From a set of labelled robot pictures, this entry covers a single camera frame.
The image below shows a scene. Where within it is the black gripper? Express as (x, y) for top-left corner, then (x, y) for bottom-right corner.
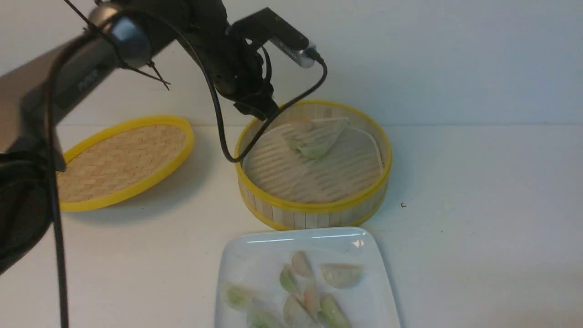
(180, 0), (277, 121)

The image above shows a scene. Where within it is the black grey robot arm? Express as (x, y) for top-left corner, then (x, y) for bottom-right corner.
(1, 0), (278, 272)

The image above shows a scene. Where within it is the pink dumpling top of plate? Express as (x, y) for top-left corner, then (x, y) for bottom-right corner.
(290, 251), (315, 279)

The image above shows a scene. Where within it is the pink dumpling of plate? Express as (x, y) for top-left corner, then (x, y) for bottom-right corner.
(290, 251), (315, 279)
(303, 281), (322, 319)

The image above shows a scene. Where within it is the white square plate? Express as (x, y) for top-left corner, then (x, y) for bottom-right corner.
(214, 227), (401, 328)

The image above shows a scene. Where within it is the small green dumpling on plate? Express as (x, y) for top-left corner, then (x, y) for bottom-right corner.
(279, 264), (299, 294)

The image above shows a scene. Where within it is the green dumpling left of plate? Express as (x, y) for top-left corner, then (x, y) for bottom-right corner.
(220, 282), (256, 312)

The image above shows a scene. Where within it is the green dumpling of plate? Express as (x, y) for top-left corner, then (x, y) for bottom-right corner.
(220, 282), (256, 312)
(246, 305), (285, 328)
(317, 293), (352, 328)

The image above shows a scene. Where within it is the pale dumpling right of plate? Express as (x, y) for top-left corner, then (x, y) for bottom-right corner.
(319, 263), (363, 289)

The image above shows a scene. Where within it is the pink dumpling middle of plate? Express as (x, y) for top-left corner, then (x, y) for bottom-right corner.
(303, 281), (322, 319)

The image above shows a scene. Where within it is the green dumpling bottom of plate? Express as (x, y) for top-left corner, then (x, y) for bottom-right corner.
(246, 305), (285, 328)

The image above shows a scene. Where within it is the white dumpling centre of plate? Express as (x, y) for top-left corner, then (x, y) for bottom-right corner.
(283, 295), (319, 328)

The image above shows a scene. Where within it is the green dumpling right of plate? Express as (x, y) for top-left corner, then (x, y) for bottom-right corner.
(317, 293), (352, 328)

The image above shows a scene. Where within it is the green dumpling centre in steamer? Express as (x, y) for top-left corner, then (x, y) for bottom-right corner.
(285, 129), (341, 160)

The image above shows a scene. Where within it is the white steamer liner paper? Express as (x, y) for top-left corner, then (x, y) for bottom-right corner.
(242, 117), (384, 204)

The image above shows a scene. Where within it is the yellow-rimmed bamboo steamer basket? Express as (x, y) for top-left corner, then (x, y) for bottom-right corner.
(235, 101), (392, 230)

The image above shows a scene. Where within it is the yellow-rimmed woven steamer lid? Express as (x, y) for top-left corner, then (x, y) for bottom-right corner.
(57, 115), (195, 212)

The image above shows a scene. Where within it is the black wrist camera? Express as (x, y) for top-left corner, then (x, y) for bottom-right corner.
(228, 7), (316, 68)

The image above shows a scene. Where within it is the black camera cable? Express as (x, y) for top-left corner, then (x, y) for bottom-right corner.
(46, 7), (328, 328)

